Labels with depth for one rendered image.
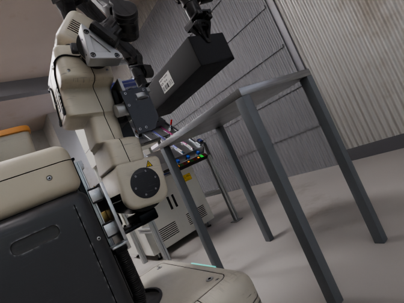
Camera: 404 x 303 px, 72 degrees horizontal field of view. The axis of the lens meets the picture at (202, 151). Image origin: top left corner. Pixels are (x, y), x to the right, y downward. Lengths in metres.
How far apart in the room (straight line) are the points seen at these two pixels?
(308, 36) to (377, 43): 0.63
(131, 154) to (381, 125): 2.44
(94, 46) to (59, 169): 0.39
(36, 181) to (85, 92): 0.41
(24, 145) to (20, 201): 0.24
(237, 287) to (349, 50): 2.47
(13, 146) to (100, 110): 0.28
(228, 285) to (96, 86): 0.77
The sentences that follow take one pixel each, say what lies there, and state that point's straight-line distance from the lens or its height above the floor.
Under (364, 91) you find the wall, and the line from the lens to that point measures 2.96.
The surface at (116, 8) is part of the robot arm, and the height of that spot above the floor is 1.17.
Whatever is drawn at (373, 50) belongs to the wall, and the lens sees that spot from 2.91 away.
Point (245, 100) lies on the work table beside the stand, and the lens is 0.96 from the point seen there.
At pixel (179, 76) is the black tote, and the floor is 0.96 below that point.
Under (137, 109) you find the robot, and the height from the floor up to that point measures 0.88.
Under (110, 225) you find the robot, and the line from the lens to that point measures 0.96.
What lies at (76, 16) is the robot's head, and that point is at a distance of 1.15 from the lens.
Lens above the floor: 0.63
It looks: 1 degrees up
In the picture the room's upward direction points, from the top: 24 degrees counter-clockwise
